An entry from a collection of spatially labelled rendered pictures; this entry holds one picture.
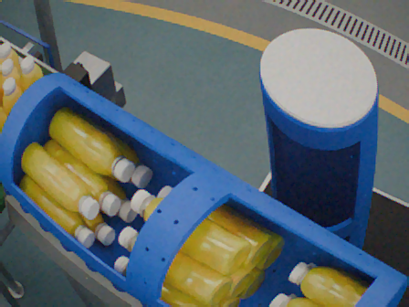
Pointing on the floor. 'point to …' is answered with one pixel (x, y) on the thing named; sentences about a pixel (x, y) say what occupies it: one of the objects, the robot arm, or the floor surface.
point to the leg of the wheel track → (84, 292)
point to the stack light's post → (47, 30)
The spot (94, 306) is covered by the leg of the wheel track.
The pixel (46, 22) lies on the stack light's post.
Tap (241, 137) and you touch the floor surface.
